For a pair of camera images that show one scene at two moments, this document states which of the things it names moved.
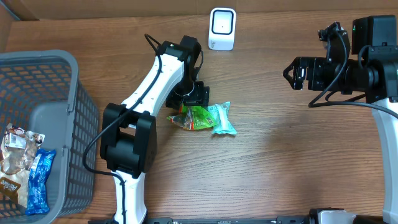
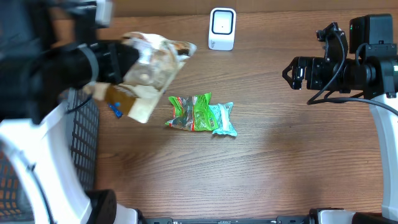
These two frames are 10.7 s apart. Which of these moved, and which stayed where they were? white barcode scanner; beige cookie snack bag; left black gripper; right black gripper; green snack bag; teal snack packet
Moved: left black gripper; beige cookie snack bag
Stayed: right black gripper; green snack bag; teal snack packet; white barcode scanner
